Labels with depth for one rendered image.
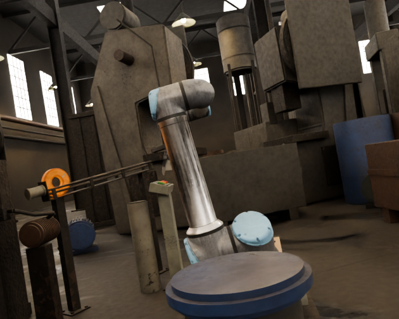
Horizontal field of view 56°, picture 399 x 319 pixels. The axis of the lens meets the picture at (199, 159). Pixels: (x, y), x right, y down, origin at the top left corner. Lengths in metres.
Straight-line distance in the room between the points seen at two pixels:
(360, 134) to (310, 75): 0.89
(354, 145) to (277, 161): 0.88
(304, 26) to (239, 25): 6.03
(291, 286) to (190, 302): 0.19
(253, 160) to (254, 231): 2.22
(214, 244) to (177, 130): 0.45
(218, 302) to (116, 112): 3.84
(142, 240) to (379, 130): 2.80
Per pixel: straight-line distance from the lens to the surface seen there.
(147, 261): 2.23
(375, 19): 8.91
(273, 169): 3.70
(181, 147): 1.42
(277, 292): 0.75
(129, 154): 4.36
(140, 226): 2.20
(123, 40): 4.55
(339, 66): 4.77
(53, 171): 2.19
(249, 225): 1.46
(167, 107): 1.43
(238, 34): 10.47
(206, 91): 1.48
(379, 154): 3.16
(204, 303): 0.75
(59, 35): 11.29
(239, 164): 3.58
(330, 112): 4.91
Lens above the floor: 0.67
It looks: 1 degrees up
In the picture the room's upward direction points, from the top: 9 degrees counter-clockwise
